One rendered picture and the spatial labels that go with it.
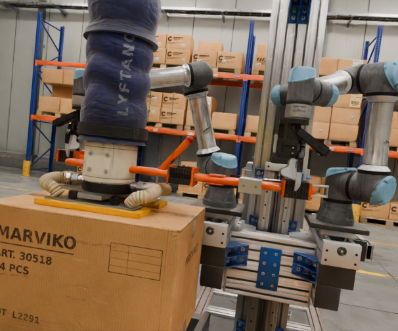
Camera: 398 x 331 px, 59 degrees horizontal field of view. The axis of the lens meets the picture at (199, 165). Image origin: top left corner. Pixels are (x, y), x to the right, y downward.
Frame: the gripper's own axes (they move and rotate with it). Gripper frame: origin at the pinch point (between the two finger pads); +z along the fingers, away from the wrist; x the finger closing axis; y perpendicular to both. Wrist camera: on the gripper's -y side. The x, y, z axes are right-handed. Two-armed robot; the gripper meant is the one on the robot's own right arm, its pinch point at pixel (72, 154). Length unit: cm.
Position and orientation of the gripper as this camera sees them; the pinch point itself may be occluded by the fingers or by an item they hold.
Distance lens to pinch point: 156.5
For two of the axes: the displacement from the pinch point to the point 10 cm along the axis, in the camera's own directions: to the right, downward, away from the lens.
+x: 1.9, -0.5, 9.8
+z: -1.1, 9.9, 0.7
